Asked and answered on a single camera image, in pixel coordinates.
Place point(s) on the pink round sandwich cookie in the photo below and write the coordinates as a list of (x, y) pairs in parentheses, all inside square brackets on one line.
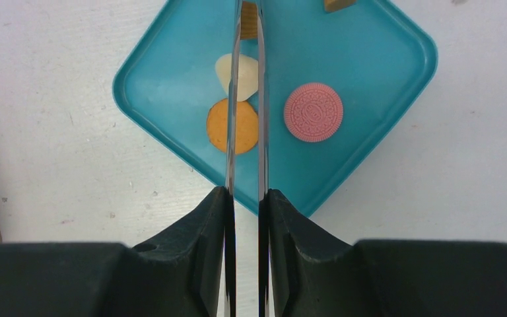
[(313, 112)]

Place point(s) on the metal tongs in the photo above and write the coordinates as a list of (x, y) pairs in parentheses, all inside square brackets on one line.
[(262, 167)]

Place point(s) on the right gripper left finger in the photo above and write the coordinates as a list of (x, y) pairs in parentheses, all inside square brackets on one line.
[(173, 273)]

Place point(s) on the brown cookie at tray right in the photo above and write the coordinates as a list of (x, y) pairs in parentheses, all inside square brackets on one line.
[(331, 6)]

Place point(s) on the small brown cookie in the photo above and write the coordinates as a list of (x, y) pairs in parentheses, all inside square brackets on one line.
[(248, 20)]

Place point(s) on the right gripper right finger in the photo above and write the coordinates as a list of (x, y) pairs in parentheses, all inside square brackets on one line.
[(317, 274)]

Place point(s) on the orange round cookie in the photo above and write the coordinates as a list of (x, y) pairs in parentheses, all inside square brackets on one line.
[(246, 126)]

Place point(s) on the teal plastic tray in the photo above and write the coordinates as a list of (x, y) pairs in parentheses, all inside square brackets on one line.
[(374, 56)]

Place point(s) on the white heart cookie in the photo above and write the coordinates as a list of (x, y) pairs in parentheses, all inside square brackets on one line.
[(247, 75)]

